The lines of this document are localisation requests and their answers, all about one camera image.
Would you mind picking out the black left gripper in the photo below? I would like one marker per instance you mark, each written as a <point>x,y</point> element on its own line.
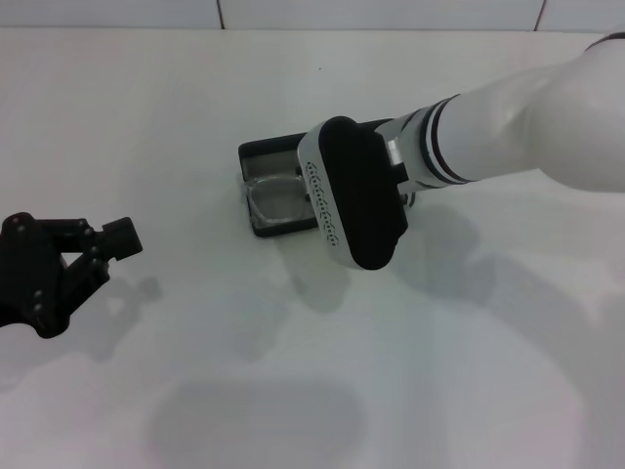
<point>24,273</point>

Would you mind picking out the clear white glasses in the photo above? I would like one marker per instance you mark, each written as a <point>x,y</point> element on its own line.
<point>278,202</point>

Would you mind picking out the black glasses case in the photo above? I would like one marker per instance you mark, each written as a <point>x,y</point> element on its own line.
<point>266,146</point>

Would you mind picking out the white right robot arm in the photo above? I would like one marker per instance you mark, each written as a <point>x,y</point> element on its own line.
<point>512,132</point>

